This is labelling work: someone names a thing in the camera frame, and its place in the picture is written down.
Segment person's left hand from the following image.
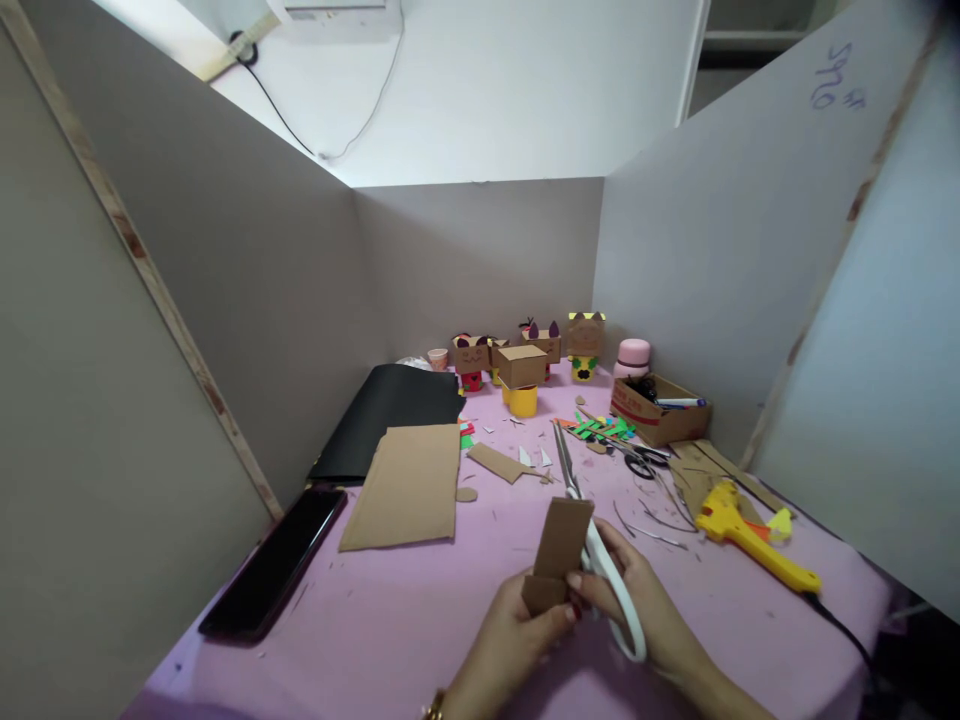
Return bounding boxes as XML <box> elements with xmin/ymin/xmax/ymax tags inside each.
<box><xmin>458</xmin><ymin>571</ymin><xmax>585</xmax><ymax>705</ymax></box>

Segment person's right hand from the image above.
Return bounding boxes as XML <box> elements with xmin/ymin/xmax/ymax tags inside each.
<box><xmin>566</xmin><ymin>517</ymin><xmax>682</xmax><ymax>670</ymax></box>

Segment white handled scissors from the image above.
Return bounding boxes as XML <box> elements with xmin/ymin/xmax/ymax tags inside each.
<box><xmin>552</xmin><ymin>421</ymin><xmax>649</xmax><ymax>665</ymax></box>

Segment brown cardboard strip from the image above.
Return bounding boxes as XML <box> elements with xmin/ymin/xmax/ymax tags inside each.
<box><xmin>521</xmin><ymin>496</ymin><xmax>596</xmax><ymax>619</ymax></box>

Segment pink table cloth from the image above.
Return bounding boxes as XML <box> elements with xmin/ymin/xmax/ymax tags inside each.
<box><xmin>119</xmin><ymin>367</ymin><xmax>898</xmax><ymax>720</ymax></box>

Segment yellow glue gun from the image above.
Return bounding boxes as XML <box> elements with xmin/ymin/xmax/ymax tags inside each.
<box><xmin>692</xmin><ymin>480</ymin><xmax>823</xmax><ymax>598</ymax></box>

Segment pile of cardboard offcuts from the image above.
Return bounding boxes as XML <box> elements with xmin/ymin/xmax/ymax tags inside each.
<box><xmin>665</xmin><ymin>437</ymin><xmax>787</xmax><ymax>520</ymax></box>

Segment orange and yellow paper scraps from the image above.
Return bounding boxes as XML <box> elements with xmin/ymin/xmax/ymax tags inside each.
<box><xmin>748</xmin><ymin>506</ymin><xmax>797</xmax><ymax>547</ymax></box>

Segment pile of green paper strips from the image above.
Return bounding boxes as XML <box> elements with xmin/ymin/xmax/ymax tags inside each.
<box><xmin>557</xmin><ymin>414</ymin><xmax>640</xmax><ymax>445</ymax></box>

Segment open cardboard box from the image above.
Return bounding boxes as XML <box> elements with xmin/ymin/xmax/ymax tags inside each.
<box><xmin>608</xmin><ymin>372</ymin><xmax>713</xmax><ymax>450</ymax></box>

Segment notched cardboard scrap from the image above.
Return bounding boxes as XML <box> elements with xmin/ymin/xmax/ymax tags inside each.
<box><xmin>466</xmin><ymin>441</ymin><xmax>554</xmax><ymax>487</ymax></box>

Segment large brown cardboard sheet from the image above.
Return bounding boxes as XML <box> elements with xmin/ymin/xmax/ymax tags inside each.
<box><xmin>338</xmin><ymin>423</ymin><xmax>461</xmax><ymax>554</ymax></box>

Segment pink bottle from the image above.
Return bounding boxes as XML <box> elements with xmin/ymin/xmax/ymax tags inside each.
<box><xmin>614</xmin><ymin>338</ymin><xmax>652</xmax><ymax>382</ymax></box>

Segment black smartphone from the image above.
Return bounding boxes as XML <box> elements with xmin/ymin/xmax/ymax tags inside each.
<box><xmin>197</xmin><ymin>485</ymin><xmax>351</xmax><ymax>646</ymax></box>

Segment plain cardboard box figure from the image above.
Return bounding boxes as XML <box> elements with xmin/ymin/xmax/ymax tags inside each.
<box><xmin>495</xmin><ymin>344</ymin><xmax>553</xmax><ymax>420</ymax></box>

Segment black paper sheet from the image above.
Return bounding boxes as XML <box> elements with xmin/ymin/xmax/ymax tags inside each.
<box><xmin>309</xmin><ymin>363</ymin><xmax>468</xmax><ymax>486</ymax></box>

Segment yellow eared cardboard figure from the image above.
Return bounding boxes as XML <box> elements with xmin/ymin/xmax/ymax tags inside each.
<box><xmin>566</xmin><ymin>310</ymin><xmax>608</xmax><ymax>386</ymax></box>

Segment purple eared cardboard figure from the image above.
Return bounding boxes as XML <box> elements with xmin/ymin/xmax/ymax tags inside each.
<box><xmin>519</xmin><ymin>317</ymin><xmax>564</xmax><ymax>385</ymax></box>

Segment red bodied cardboard cat figure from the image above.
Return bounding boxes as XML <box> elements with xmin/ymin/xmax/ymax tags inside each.
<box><xmin>451</xmin><ymin>333</ymin><xmax>493</xmax><ymax>395</ymax></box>

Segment grey partition board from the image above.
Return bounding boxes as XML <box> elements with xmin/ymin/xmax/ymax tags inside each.
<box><xmin>590</xmin><ymin>0</ymin><xmax>940</xmax><ymax>475</ymax></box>
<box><xmin>350</xmin><ymin>176</ymin><xmax>606</xmax><ymax>376</ymax></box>
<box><xmin>20</xmin><ymin>0</ymin><xmax>393</xmax><ymax>519</ymax></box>

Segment white air conditioner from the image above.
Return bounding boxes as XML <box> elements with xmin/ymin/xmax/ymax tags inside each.
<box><xmin>265</xmin><ymin>0</ymin><xmax>407</xmax><ymax>44</ymax></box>

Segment beige wooden strip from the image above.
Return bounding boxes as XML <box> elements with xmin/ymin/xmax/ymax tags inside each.
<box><xmin>200</xmin><ymin>5</ymin><xmax>285</xmax><ymax>82</ymax></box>

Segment black handled scissors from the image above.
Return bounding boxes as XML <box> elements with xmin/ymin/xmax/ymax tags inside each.
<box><xmin>598</xmin><ymin>433</ymin><xmax>672</xmax><ymax>481</ymax></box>

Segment black glue gun cable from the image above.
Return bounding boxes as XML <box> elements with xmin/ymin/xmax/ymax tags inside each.
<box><xmin>805</xmin><ymin>590</ymin><xmax>880</xmax><ymax>720</ymax></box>

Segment black wall cable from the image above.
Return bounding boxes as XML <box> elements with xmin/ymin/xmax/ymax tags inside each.
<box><xmin>227</xmin><ymin>28</ymin><xmax>404</xmax><ymax>163</ymax></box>

